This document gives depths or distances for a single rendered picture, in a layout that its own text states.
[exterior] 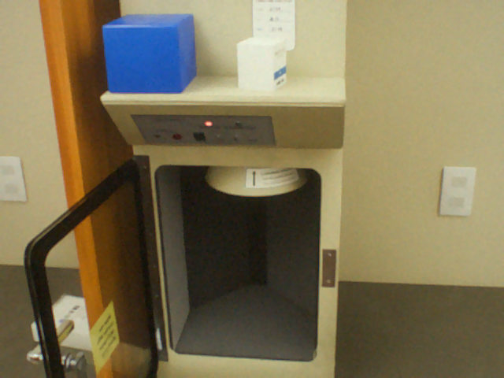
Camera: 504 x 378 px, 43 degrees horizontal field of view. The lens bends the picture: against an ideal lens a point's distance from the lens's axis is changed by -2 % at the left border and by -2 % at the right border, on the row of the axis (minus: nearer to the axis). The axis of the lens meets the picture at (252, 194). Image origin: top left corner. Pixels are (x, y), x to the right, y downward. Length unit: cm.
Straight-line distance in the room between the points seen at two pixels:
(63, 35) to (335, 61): 37
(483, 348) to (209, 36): 81
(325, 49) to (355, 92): 47
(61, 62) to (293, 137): 33
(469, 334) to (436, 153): 38
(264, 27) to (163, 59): 16
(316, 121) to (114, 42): 28
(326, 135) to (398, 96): 51
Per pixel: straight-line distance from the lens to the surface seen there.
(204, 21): 94
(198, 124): 89
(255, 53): 85
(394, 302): 146
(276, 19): 92
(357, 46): 136
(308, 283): 124
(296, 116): 85
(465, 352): 134
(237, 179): 102
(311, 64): 93
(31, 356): 90
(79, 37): 95
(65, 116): 93
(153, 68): 85
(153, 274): 110
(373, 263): 154
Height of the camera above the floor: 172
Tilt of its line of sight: 23 degrees down
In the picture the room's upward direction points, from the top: 1 degrees counter-clockwise
